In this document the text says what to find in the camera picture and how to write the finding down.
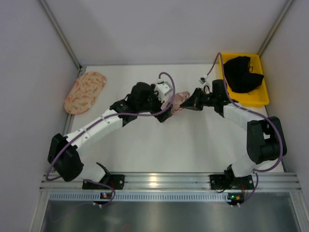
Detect pink satin bra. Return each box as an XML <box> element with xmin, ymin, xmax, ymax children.
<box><xmin>170</xmin><ymin>91</ymin><xmax>190</xmax><ymax>115</ymax></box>

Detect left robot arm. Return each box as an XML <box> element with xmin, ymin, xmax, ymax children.
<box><xmin>47</xmin><ymin>81</ymin><xmax>175</xmax><ymax>182</ymax></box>

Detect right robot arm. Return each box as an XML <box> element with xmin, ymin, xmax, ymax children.
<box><xmin>180</xmin><ymin>79</ymin><xmax>287</xmax><ymax>186</ymax></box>

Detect black bra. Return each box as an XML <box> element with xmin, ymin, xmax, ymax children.
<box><xmin>224</xmin><ymin>56</ymin><xmax>264</xmax><ymax>93</ymax></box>

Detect orange patterned laundry bag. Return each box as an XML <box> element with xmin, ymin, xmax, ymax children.
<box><xmin>64</xmin><ymin>72</ymin><xmax>107</xmax><ymax>115</ymax></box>

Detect yellow plastic tray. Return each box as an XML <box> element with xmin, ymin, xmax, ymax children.
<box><xmin>219</xmin><ymin>53</ymin><xmax>269</xmax><ymax>107</ymax></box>

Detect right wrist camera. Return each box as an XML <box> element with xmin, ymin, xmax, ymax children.
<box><xmin>199</xmin><ymin>75</ymin><xmax>208</xmax><ymax>86</ymax></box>

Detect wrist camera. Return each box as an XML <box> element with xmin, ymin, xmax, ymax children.
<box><xmin>199</xmin><ymin>75</ymin><xmax>208</xmax><ymax>86</ymax></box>
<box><xmin>154</xmin><ymin>82</ymin><xmax>173</xmax><ymax>102</ymax></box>

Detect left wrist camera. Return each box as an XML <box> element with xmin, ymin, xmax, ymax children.
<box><xmin>154</xmin><ymin>82</ymin><xmax>173</xmax><ymax>102</ymax></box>

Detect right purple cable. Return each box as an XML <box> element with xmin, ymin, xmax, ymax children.
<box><xmin>206</xmin><ymin>52</ymin><xmax>283</xmax><ymax>208</ymax></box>

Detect purple cable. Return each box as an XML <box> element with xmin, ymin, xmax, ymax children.
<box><xmin>206</xmin><ymin>52</ymin><xmax>283</xmax><ymax>208</ymax></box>
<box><xmin>45</xmin><ymin>72</ymin><xmax>175</xmax><ymax>208</ymax></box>

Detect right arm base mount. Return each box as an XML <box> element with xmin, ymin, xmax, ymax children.
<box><xmin>210</xmin><ymin>174</ymin><xmax>254</xmax><ymax>192</ymax></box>

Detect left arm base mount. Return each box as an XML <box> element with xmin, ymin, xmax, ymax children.
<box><xmin>82</xmin><ymin>174</ymin><xmax>125</xmax><ymax>190</ymax></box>

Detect aluminium frame rail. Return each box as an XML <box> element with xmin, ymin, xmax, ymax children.
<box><xmin>40</xmin><ymin>172</ymin><xmax>302</xmax><ymax>192</ymax></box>

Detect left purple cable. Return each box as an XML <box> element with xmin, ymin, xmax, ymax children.
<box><xmin>45</xmin><ymin>72</ymin><xmax>175</xmax><ymax>208</ymax></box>

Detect perforated cable duct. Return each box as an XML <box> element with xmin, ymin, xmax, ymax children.
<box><xmin>49</xmin><ymin>192</ymin><xmax>231</xmax><ymax>202</ymax></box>

